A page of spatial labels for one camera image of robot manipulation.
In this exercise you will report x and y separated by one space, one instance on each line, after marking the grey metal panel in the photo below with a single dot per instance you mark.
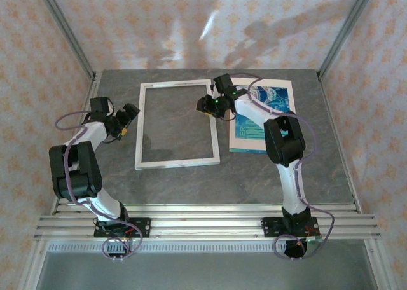
203 271

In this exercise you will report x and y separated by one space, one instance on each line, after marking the wide aluminium mounting rail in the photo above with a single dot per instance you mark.
203 228

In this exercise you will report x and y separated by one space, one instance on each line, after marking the small green circuit board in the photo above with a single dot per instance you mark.
314 239

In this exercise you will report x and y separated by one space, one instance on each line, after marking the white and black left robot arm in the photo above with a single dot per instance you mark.
76 175

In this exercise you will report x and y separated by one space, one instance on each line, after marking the blue poster print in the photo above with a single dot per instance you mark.
245 144

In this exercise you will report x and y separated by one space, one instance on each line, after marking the white picture frame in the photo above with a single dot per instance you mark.
176 164

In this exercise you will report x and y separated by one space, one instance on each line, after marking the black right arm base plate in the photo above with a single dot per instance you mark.
270 228

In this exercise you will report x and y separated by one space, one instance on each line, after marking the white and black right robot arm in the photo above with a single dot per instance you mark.
283 140

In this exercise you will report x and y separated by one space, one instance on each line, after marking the aluminium upright post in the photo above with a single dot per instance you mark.
65 26
348 26

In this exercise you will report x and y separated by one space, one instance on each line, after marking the aluminium side rail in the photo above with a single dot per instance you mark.
352 179
90 86

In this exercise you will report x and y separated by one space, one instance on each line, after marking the aluminium lower frame leg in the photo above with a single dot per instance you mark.
378 264
33 264

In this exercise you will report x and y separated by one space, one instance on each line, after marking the narrow aluminium table rail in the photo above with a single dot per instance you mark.
203 209

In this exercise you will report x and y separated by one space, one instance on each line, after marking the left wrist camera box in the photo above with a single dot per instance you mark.
99 107

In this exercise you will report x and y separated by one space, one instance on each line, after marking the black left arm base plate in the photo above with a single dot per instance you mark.
143 228

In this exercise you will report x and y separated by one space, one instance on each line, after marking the patterned cloth backdrop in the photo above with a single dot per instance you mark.
203 23

